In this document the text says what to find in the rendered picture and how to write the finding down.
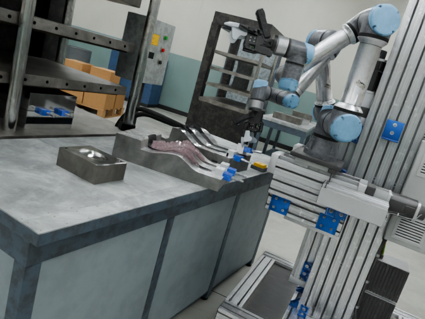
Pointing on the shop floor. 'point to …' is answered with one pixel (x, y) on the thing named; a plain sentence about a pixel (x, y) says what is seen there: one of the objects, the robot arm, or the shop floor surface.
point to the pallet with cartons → (91, 100)
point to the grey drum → (78, 54)
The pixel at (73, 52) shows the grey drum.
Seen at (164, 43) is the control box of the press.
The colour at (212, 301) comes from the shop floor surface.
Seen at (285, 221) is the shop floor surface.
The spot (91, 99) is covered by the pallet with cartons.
